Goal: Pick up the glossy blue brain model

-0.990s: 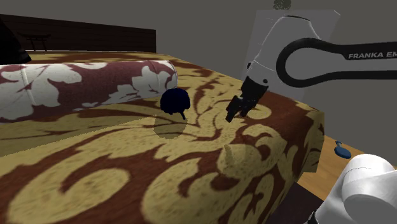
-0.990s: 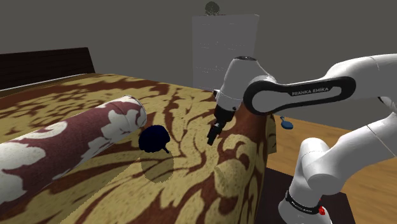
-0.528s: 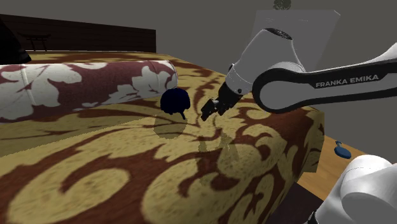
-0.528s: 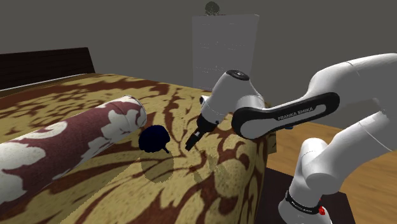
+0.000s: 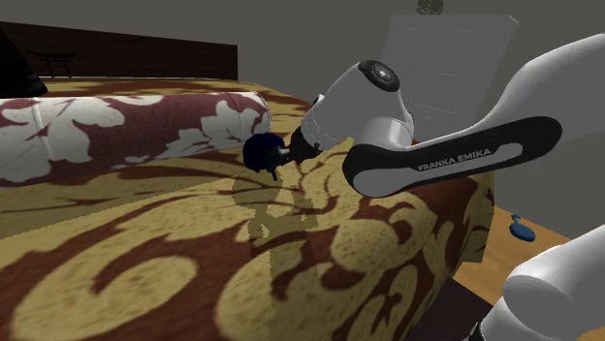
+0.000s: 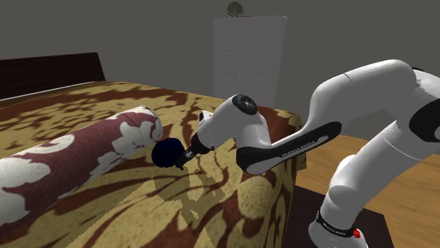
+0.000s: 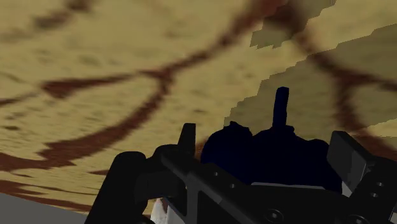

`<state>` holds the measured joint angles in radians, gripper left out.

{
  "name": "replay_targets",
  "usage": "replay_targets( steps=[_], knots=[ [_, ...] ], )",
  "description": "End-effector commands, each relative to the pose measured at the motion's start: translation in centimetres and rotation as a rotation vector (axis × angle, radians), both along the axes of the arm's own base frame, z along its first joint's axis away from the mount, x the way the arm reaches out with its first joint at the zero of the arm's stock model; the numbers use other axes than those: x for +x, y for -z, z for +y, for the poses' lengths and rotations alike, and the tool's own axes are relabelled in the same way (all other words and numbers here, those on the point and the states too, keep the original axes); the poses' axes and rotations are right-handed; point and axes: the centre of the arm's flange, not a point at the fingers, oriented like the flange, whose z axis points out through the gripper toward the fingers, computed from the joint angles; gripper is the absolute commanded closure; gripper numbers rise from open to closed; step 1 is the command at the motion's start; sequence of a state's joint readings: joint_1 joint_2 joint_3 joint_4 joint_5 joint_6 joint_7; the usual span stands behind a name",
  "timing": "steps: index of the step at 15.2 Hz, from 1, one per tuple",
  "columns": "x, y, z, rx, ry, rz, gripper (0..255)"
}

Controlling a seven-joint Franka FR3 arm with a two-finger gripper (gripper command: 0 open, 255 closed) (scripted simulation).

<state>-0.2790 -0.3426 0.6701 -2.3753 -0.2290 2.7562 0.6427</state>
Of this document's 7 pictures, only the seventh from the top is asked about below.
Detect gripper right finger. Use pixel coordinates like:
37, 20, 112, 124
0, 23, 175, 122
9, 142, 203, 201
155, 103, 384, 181
326, 130, 397, 224

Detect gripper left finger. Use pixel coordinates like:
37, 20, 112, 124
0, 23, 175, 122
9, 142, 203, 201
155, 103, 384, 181
85, 122, 253, 224

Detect dark blue lumpy stemmed object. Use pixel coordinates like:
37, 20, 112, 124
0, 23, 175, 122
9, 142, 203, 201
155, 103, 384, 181
200, 86, 342, 193

